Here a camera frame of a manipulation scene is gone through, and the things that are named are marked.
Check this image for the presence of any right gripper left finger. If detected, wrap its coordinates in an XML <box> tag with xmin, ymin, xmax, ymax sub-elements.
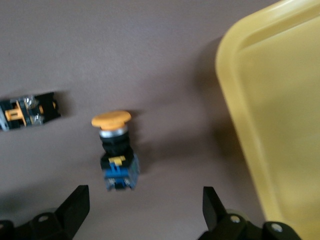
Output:
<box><xmin>0</xmin><ymin>184</ymin><xmax>91</xmax><ymax>240</ymax></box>

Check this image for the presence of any yellow plastic tray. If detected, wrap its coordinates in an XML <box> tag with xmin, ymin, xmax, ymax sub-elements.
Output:
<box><xmin>215</xmin><ymin>0</ymin><xmax>320</xmax><ymax>240</ymax></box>

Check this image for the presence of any yellow mushroom push button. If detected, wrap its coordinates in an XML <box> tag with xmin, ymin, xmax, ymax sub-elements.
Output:
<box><xmin>91</xmin><ymin>109</ymin><xmax>140</xmax><ymax>192</ymax></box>

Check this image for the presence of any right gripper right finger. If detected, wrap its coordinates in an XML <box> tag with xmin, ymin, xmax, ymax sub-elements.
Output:
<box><xmin>196</xmin><ymin>185</ymin><xmax>301</xmax><ymax>240</ymax></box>

